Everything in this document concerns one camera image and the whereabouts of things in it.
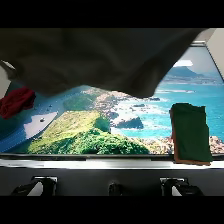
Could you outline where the silver frame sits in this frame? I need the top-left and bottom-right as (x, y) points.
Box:
(0, 157), (224, 197)

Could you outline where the dark green garment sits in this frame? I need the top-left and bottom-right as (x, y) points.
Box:
(170, 102), (214, 164)

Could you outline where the dark grey garment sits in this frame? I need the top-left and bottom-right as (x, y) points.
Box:
(0, 28), (208, 99)

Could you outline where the red garment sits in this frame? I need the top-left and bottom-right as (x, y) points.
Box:
(0, 86), (37, 120)

